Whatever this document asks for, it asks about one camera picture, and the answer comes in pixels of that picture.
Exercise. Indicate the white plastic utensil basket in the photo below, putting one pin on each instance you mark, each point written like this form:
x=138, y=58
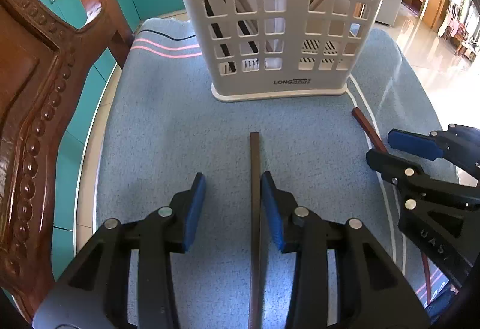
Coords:
x=277, y=51

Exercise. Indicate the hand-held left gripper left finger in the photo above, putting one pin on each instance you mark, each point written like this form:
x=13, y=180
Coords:
x=195, y=212

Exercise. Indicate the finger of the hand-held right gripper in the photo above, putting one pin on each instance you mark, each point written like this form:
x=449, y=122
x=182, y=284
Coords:
x=431, y=209
x=412, y=143

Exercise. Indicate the pink cloth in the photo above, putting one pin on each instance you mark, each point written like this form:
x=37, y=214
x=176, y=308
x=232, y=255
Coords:
x=455, y=28

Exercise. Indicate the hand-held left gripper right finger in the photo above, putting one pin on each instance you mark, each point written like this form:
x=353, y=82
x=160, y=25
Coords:
x=272, y=216

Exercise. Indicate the carved wooden chair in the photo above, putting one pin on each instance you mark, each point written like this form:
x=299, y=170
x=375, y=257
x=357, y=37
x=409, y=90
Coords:
x=33, y=107

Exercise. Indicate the dark brown chopstick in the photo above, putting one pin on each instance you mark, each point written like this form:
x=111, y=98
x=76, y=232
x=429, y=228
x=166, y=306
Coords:
x=255, y=209
x=215, y=28
x=245, y=30

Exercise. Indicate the blue towel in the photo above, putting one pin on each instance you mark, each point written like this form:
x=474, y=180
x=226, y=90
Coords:
x=168, y=134

